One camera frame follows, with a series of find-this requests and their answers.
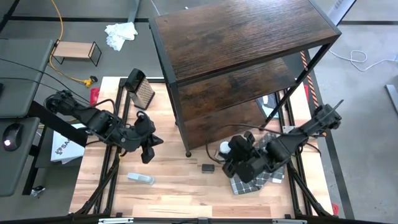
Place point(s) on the black computer mouse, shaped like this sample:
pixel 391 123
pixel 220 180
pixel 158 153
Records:
pixel 12 137

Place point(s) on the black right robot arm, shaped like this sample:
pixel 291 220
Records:
pixel 292 140

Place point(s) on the grey metal strip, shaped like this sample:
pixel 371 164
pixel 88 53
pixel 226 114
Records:
pixel 392 98

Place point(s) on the printed booklet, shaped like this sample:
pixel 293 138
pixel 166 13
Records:
pixel 267 105

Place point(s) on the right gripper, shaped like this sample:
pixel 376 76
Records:
pixel 250 165

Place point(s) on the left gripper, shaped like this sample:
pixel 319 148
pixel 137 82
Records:
pixel 140 132

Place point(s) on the white crumpled cloth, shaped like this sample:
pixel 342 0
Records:
pixel 119 34

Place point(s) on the white-lid glass spice jar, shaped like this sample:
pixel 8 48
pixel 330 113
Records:
pixel 224 147

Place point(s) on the dark wood black-frame shelf unit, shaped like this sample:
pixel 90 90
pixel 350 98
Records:
pixel 242 34

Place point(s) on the grey checked dish cloth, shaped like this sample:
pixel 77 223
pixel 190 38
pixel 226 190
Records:
pixel 245 187

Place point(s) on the white printed box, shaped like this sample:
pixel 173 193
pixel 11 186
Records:
pixel 66 149

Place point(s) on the grey desk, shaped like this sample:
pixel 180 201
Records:
pixel 21 77

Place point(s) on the metal clamp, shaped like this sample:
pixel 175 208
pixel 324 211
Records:
pixel 38 191

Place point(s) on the grey oblong plastic tool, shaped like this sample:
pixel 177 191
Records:
pixel 140 178

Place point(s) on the dark green spice tin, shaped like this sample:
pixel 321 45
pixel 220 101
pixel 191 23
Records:
pixel 207 168

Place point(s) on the small wood black-frame stand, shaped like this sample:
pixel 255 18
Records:
pixel 73 49

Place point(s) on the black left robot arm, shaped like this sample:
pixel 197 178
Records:
pixel 93 119

